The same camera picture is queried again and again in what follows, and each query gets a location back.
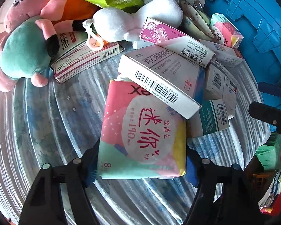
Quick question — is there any pastel sanitary pad pack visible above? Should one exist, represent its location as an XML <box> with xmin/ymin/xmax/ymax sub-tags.
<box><xmin>97</xmin><ymin>78</ymin><xmax>187</xmax><ymax>180</ymax></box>
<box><xmin>210</xmin><ymin>13</ymin><xmax>244</xmax><ymax>48</ymax></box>

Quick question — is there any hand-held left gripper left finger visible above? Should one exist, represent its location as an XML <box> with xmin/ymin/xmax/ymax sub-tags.
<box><xmin>21</xmin><ymin>143</ymin><xmax>101</xmax><ymax>225</ymax></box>

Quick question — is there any pile of medicine boxes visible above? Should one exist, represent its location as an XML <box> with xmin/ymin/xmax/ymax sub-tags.
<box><xmin>50</xmin><ymin>16</ymin><xmax>245</xmax><ymax>139</ymax></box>

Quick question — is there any pink plastic clip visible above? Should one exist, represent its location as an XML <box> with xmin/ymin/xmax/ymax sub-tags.
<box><xmin>82</xmin><ymin>20</ymin><xmax>105</xmax><ymax>51</ymax></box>

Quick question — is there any pink pig plush orange dress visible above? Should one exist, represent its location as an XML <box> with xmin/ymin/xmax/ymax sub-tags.
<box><xmin>3</xmin><ymin>0</ymin><xmax>96</xmax><ymax>32</ymax></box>

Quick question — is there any pink pig plush teal dress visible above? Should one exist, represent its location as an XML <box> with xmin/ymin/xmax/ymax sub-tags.
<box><xmin>0</xmin><ymin>16</ymin><xmax>60</xmax><ymax>92</ymax></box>

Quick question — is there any blue plastic folding crate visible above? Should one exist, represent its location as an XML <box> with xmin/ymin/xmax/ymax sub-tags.
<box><xmin>198</xmin><ymin>0</ymin><xmax>281</xmax><ymax>106</ymax></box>

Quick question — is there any white plush toy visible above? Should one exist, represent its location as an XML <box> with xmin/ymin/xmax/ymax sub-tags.
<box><xmin>92</xmin><ymin>0</ymin><xmax>184</xmax><ymax>43</ymax></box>

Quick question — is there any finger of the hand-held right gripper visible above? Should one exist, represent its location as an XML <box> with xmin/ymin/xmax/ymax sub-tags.
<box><xmin>248</xmin><ymin>101</ymin><xmax>281</xmax><ymax>153</ymax></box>
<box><xmin>258</xmin><ymin>82</ymin><xmax>281</xmax><ymax>101</ymax></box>

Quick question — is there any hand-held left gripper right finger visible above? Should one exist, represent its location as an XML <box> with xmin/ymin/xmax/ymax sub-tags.
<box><xmin>185</xmin><ymin>145</ymin><xmax>263</xmax><ymax>225</ymax></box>

